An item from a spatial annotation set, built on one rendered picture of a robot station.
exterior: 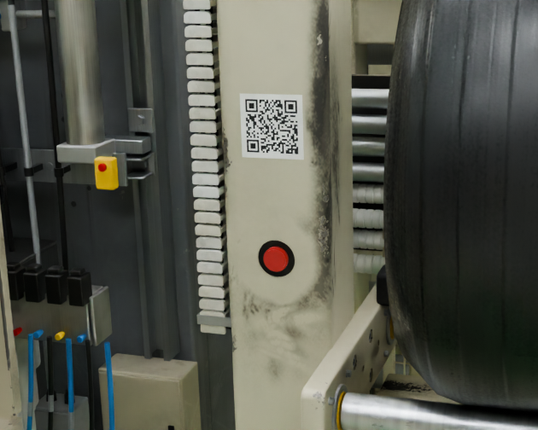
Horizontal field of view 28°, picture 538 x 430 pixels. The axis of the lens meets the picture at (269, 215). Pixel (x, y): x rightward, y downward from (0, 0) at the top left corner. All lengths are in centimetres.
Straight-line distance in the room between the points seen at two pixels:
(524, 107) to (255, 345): 51
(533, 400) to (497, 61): 36
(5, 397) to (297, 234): 39
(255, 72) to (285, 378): 38
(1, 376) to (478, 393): 54
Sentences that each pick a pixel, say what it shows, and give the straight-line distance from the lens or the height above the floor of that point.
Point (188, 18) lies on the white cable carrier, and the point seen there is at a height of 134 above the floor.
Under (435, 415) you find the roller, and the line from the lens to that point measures 122.
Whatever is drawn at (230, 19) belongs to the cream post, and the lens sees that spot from 123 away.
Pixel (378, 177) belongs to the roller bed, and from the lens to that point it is 163.
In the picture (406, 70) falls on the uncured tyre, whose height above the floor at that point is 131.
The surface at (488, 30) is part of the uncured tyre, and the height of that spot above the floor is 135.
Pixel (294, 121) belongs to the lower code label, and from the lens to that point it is 122.
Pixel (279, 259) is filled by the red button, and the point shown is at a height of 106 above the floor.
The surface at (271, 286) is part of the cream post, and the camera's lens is 129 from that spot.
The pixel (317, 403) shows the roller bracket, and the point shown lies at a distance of 120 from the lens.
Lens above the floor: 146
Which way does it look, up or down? 16 degrees down
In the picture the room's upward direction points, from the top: 2 degrees counter-clockwise
